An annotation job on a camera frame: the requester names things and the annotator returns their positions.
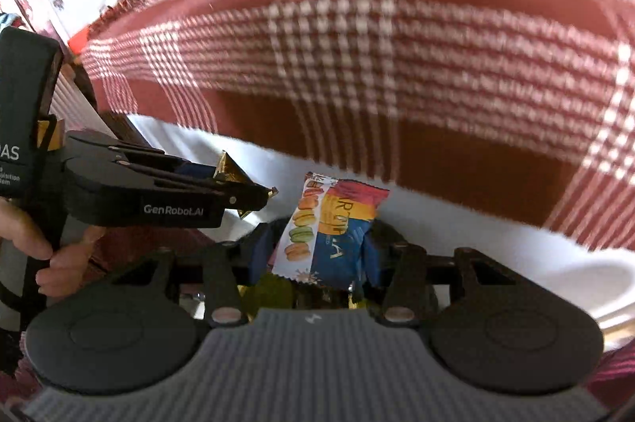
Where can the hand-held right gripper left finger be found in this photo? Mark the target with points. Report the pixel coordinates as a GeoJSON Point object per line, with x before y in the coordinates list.
{"type": "Point", "coordinates": [260, 254]}

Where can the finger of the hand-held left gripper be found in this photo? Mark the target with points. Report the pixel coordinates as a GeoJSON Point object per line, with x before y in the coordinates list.
{"type": "Point", "coordinates": [163, 184]}
{"type": "Point", "coordinates": [129, 152]}

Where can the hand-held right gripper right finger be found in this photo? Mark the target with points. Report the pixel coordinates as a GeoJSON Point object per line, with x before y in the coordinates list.
{"type": "Point", "coordinates": [370, 259]}

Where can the black trash bag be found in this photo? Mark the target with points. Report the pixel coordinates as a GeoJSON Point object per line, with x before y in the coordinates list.
{"type": "Point", "coordinates": [384, 229]}

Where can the colourful macaron snack packet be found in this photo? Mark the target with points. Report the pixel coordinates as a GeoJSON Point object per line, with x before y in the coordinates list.
{"type": "Point", "coordinates": [327, 233]}

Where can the gold foil wrapper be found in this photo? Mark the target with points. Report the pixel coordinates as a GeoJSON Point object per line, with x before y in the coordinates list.
{"type": "Point", "coordinates": [230, 169]}

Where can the person's left hand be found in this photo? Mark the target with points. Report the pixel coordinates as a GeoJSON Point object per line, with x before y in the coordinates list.
{"type": "Point", "coordinates": [64, 264]}

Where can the dark wooden table leg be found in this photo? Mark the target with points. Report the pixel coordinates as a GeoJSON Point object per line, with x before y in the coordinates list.
{"type": "Point", "coordinates": [124, 129]}

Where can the white radiator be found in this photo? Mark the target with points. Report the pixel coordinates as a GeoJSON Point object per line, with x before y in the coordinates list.
{"type": "Point", "coordinates": [74, 109]}

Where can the red plaid tablecloth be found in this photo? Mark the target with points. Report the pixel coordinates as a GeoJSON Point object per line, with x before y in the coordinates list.
{"type": "Point", "coordinates": [446, 55]}

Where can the light wooden bar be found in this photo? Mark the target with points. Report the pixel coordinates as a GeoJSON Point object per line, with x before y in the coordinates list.
{"type": "Point", "coordinates": [620, 329]}

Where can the person's pink striped pants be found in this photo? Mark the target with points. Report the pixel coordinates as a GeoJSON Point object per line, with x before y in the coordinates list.
{"type": "Point", "coordinates": [615, 372]}

